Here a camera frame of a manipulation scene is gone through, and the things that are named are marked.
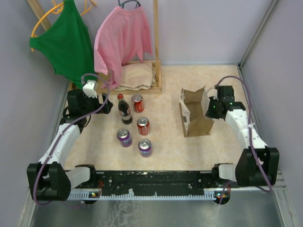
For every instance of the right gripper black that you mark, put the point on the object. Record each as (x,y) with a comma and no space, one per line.
(209,113)

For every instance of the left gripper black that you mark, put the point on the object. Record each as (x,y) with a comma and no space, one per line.
(106,109)

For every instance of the red soda can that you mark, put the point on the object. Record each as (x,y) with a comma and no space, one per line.
(138,103)
(143,125)

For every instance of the red soda can front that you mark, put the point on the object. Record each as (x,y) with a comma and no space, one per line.
(143,125)

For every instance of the purple soda can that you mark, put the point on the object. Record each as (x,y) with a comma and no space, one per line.
(124,137)
(145,147)

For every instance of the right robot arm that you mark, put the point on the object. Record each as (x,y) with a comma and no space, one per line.
(258,163)

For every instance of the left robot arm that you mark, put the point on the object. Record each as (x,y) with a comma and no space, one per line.
(48,181)

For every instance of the cola glass bottle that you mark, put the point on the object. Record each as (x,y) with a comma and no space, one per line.
(124,110)

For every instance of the beige folded cloth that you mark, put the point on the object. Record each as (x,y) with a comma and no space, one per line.
(137,76)

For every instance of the wooden clothes rack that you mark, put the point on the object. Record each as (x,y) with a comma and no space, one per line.
(156,89)

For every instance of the green tank top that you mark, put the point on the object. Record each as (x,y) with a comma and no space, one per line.
(67,45)

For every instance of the pink t-shirt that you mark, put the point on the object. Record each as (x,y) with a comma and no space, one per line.
(123,35)

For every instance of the yellow clothes hanger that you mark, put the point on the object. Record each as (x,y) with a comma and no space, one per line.
(56,9)

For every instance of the grey clothes hanger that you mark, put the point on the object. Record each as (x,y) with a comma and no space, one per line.
(123,3)

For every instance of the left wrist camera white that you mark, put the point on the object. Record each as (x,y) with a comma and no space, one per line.
(89,89)

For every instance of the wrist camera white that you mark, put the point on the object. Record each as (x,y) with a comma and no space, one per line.
(212,92)
(89,89)

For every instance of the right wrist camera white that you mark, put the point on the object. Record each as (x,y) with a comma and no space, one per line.
(212,92)

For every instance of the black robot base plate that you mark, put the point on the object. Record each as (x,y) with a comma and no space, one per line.
(150,186)

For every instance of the aluminium frame rail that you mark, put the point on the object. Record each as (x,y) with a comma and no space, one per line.
(280,182)

